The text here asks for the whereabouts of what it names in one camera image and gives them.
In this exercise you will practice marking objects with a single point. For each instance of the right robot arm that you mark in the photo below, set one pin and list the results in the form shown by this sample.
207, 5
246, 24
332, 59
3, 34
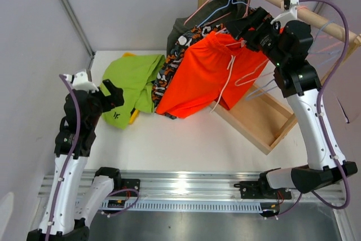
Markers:
287, 49

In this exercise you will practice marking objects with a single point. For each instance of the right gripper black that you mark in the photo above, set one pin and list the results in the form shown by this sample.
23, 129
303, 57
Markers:
259, 20

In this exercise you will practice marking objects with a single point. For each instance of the wooden clothes rack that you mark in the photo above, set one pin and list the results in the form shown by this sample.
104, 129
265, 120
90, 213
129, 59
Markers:
264, 121

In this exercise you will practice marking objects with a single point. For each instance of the lime green shorts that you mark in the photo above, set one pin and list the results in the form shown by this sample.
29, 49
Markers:
135, 75

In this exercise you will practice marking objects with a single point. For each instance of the aluminium mounting rail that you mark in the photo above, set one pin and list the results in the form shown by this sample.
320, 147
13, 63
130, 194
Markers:
195, 192

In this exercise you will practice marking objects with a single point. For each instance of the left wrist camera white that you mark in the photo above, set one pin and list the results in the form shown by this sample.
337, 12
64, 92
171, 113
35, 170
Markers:
81, 80

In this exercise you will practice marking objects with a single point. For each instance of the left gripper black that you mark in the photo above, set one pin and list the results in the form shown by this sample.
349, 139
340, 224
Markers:
116, 99

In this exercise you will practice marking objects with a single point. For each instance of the bright orange shorts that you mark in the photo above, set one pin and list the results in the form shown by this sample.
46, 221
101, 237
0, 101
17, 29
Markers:
207, 74

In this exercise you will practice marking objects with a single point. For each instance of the blue hanger with camouflage shorts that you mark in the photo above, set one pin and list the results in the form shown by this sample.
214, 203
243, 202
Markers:
217, 11

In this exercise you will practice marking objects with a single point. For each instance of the yellow plastic tray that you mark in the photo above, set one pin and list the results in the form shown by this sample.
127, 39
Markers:
134, 112

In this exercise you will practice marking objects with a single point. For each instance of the dark olive shorts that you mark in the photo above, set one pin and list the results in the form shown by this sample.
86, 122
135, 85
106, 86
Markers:
235, 12

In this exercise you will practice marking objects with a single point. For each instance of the camouflage orange black shorts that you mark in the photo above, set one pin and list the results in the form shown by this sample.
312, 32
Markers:
175, 57

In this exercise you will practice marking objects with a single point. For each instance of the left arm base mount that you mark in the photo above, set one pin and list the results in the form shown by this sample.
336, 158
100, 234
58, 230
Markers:
127, 186

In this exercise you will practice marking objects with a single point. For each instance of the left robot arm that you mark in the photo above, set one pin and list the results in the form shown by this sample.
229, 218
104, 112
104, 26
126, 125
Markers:
64, 218

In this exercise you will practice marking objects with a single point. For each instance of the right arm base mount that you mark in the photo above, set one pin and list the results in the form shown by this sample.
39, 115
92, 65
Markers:
252, 190

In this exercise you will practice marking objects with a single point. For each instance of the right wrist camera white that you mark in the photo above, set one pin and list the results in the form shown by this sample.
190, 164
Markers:
289, 13

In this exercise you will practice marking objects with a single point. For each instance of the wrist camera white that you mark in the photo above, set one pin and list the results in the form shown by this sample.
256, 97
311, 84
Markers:
289, 13
81, 80

